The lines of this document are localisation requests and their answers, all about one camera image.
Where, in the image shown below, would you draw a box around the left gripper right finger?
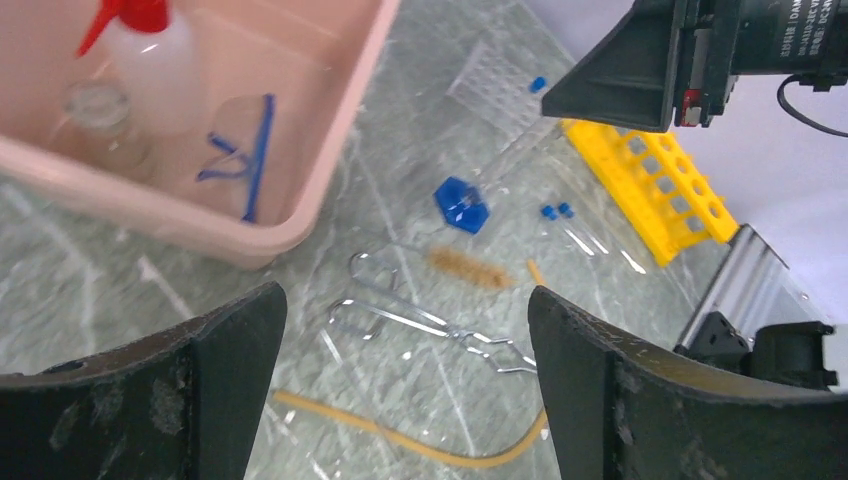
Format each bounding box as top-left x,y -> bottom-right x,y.
527,286 -> 847,479

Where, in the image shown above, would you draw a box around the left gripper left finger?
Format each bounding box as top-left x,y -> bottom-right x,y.
1,282 -> 287,479

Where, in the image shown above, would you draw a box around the brown test tube brush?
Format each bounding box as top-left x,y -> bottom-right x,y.
370,231 -> 515,291

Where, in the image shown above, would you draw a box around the clear glass beaker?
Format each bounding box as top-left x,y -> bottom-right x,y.
48,79 -> 154,182

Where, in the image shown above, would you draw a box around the white red-capped squeeze bottle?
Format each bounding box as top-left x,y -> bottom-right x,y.
76,0 -> 204,136

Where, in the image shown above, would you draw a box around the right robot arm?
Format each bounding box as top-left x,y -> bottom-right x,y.
540,0 -> 847,136

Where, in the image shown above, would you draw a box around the metal crucible tongs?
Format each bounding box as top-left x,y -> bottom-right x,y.
328,252 -> 537,375

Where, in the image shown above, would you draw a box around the tan rubber tube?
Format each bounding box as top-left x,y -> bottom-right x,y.
271,258 -> 551,470

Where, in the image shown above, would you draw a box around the blue-capped test tube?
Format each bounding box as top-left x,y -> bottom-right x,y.
528,76 -> 547,94
569,204 -> 647,275
540,203 -> 595,257

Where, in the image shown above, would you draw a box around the yellow test tube rack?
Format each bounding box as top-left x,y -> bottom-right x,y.
561,120 -> 739,267

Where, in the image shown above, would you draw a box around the pink plastic bin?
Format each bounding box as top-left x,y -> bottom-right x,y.
1,1 -> 398,269

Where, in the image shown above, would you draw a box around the clear well plate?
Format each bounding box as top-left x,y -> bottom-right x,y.
447,41 -> 549,138

